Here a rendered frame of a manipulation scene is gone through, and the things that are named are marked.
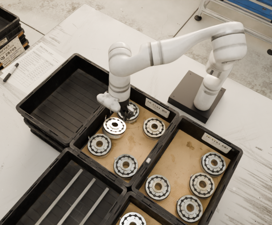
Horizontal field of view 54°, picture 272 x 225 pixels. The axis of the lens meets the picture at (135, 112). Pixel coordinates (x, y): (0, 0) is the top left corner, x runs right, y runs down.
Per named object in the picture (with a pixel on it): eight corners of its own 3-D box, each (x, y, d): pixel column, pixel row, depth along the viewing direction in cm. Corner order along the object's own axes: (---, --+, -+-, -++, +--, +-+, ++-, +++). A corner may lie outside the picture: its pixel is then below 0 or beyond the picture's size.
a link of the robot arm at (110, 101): (95, 100, 90) (94, 89, 85) (115, 80, 96) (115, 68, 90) (116, 114, 88) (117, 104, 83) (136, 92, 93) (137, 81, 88)
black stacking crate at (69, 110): (78, 68, 141) (75, 52, 131) (124, 95, 134) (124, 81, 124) (22, 121, 123) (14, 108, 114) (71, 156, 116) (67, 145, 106)
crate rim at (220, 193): (180, 116, 118) (181, 113, 116) (242, 152, 111) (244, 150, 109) (129, 190, 101) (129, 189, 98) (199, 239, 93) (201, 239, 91)
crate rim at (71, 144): (125, 83, 126) (125, 80, 124) (180, 116, 118) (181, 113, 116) (68, 147, 108) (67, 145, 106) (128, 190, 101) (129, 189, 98)
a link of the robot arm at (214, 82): (237, 57, 114) (223, 82, 129) (216, 49, 116) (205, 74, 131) (232, 72, 110) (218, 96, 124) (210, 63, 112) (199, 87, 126)
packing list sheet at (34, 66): (39, 41, 164) (39, 40, 164) (67, 58, 158) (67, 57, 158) (-3, 75, 149) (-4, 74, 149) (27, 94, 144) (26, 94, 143)
